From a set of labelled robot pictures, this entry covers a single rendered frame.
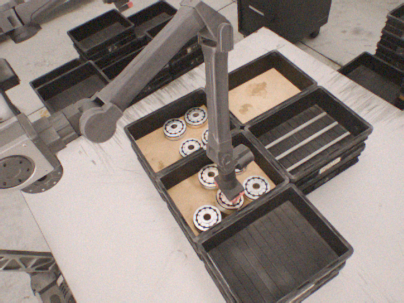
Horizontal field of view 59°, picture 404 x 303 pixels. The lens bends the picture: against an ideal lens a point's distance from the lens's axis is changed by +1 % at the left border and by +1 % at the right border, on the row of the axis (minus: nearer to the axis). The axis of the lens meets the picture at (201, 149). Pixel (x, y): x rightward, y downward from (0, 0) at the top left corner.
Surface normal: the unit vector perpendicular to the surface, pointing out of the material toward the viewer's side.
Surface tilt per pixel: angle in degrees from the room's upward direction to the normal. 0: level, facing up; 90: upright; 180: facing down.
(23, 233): 0
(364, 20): 0
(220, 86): 71
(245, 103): 0
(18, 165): 90
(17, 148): 90
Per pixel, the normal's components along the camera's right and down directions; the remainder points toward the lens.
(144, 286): -0.11, -0.58
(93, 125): 0.54, 0.40
